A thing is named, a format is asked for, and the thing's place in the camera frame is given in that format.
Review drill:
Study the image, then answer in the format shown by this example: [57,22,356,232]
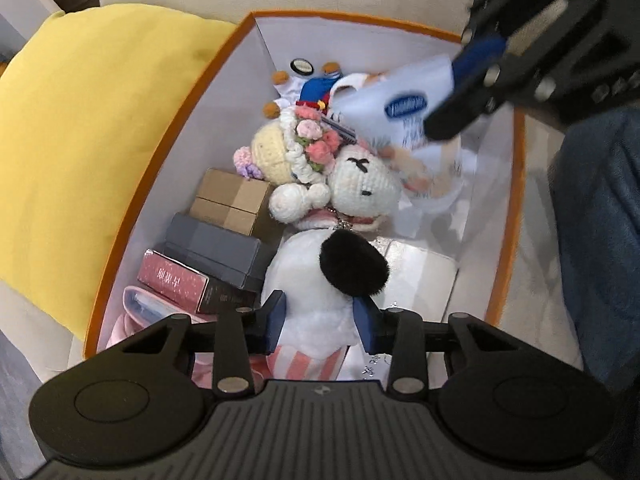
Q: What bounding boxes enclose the pink fabric pouch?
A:
[104,314,216,391]

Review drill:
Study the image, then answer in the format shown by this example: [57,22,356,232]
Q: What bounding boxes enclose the red dark book box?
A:
[137,249,257,316]

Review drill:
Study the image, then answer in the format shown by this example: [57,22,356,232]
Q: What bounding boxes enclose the dark grey box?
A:
[157,214,277,292]

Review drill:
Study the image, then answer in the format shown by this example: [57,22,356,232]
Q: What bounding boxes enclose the white black plush dog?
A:
[260,229,390,382]

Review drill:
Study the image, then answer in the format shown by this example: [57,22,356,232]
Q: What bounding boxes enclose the pink card holder wallet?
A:
[112,286,217,340]

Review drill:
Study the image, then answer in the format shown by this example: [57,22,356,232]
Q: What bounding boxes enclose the brown cardboard small box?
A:
[189,168,285,245]

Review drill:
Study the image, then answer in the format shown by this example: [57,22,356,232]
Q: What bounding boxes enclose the crochet white bunny doll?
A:
[233,106,401,233]

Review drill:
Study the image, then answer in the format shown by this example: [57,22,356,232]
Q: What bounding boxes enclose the white blue label packet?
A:
[328,55,463,200]

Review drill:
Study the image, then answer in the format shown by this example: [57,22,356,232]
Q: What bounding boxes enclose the red panda sailor plush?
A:
[261,57,392,124]

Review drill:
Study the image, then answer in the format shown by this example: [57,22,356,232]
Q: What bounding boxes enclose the right leg blue jeans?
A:
[550,106,639,391]

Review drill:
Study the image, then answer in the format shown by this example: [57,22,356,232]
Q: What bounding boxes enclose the beige sofa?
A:
[1,0,582,479]

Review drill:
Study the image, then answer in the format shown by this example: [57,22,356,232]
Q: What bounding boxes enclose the orange cardboard box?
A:
[85,12,524,379]

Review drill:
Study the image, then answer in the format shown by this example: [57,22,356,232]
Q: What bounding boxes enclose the yellow cushion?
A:
[1,4,234,337]

